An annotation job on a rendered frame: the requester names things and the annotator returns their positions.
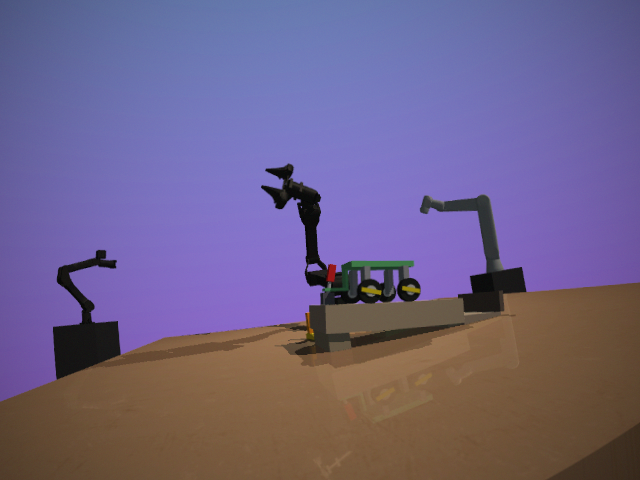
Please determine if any yellow wedge chock with orange handle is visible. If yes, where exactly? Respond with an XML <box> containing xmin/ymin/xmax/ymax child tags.
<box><xmin>305</xmin><ymin>312</ymin><xmax>315</xmax><ymax>341</ymax></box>

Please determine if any red-headed pin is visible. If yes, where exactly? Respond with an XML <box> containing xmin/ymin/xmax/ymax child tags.
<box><xmin>326</xmin><ymin>264</ymin><xmax>336</xmax><ymax>288</ymax></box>

